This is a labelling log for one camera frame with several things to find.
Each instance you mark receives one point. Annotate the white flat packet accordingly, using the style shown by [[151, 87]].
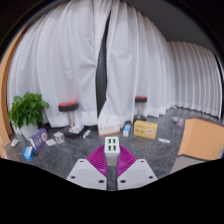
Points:
[[15, 143], [51, 142]]

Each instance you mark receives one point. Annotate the stack of white packets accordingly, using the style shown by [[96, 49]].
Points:
[[76, 129]]

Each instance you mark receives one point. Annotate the yellow printed box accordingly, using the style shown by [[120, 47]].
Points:
[[145, 129]]

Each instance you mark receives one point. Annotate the purple printed box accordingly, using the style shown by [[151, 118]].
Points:
[[39, 138]]

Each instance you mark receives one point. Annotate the green potted plant white pot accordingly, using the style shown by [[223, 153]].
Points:
[[26, 108]]

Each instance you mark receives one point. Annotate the white block charger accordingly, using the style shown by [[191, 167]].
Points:
[[112, 151]]

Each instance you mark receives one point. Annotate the small blue white box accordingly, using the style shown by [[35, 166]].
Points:
[[126, 130]]

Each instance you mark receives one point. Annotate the white box orange print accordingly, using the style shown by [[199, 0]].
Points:
[[109, 128]]

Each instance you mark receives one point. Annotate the small white tube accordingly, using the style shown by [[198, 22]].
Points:
[[86, 133]]

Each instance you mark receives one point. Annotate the small purple cup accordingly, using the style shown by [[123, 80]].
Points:
[[180, 123]]

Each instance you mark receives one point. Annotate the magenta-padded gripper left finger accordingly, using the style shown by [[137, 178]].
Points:
[[86, 173]]

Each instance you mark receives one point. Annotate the small printed card packet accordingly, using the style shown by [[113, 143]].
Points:
[[59, 137]]

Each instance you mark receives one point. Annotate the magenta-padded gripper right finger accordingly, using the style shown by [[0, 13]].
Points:
[[135, 173]]

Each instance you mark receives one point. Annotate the orange wooden counter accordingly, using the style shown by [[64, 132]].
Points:
[[203, 138]]

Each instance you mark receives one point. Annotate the white curtain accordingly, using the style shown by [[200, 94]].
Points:
[[63, 60], [150, 66]]

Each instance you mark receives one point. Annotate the red-topped black stool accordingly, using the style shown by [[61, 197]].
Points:
[[68, 106], [140, 99]]

